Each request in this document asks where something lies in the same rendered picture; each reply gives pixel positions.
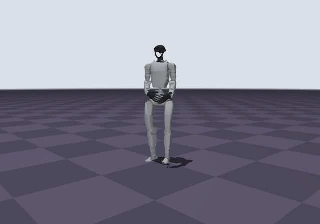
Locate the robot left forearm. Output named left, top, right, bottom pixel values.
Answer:
left=169, top=81, right=177, bottom=98

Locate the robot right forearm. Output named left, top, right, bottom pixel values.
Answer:
left=144, top=81, right=150, bottom=95

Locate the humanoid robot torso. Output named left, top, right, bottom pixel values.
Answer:
left=150, top=60, right=170, bottom=106

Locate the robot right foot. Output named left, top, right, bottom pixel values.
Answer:
left=146, top=155, right=158, bottom=161

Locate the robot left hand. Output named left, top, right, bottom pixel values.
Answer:
left=156, top=92, right=173, bottom=104

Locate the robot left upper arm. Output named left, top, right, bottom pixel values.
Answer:
left=168, top=63, right=177, bottom=86

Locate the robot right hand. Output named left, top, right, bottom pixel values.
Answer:
left=147, top=90, right=161, bottom=102

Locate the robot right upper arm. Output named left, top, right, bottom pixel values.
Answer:
left=144, top=63, right=151, bottom=86

